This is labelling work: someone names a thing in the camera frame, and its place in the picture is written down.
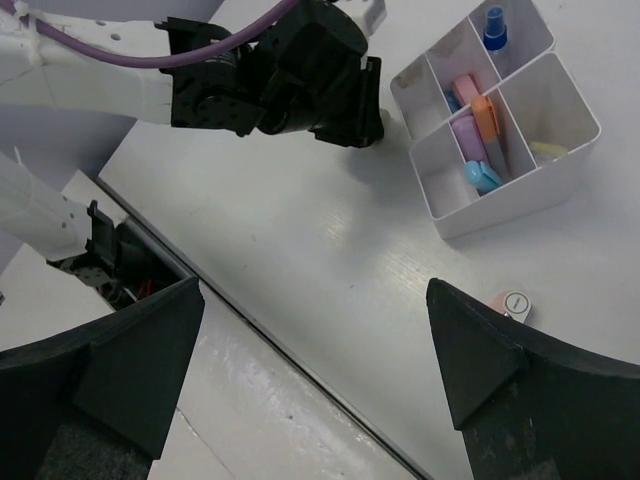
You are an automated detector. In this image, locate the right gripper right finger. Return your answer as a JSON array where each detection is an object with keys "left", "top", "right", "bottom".
[{"left": 426, "top": 278, "right": 639, "bottom": 479}]

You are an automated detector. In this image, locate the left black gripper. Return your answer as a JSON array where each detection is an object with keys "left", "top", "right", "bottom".
[{"left": 167, "top": 1, "right": 384, "bottom": 148}]

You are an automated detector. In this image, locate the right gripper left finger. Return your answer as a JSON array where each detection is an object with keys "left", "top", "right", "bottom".
[{"left": 1, "top": 278, "right": 205, "bottom": 479}]

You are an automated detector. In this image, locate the purple highlighter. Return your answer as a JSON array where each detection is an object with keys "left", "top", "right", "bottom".
[{"left": 451, "top": 116, "right": 488, "bottom": 162}]

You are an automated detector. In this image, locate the pink small stapler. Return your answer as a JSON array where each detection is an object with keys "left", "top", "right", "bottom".
[{"left": 489, "top": 290, "right": 533, "bottom": 324}]

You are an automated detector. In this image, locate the pink highlighter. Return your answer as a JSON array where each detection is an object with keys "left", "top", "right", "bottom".
[{"left": 451, "top": 74, "right": 481, "bottom": 106}]

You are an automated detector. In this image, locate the orange highlighter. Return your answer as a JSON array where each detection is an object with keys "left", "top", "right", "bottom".
[{"left": 470, "top": 95, "right": 500, "bottom": 144}]

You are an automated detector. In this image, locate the light blue highlighter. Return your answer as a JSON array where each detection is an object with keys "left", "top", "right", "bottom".
[{"left": 464, "top": 161, "right": 503, "bottom": 194}]

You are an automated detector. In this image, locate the blue white glue tube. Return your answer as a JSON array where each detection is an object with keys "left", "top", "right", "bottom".
[{"left": 482, "top": 5, "right": 509, "bottom": 53}]

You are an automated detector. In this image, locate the yellow white pen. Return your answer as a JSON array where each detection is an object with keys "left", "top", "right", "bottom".
[{"left": 529, "top": 141, "right": 568, "bottom": 163}]

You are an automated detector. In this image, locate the blue usb-like highlighter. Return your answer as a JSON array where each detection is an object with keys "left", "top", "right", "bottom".
[{"left": 444, "top": 91, "right": 461, "bottom": 113}]

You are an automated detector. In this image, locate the white compartment organizer box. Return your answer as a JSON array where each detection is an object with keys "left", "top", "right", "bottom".
[{"left": 390, "top": 1, "right": 601, "bottom": 239}]

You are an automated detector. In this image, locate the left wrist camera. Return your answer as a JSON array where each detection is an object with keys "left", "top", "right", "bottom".
[{"left": 338, "top": 0, "right": 387, "bottom": 37}]

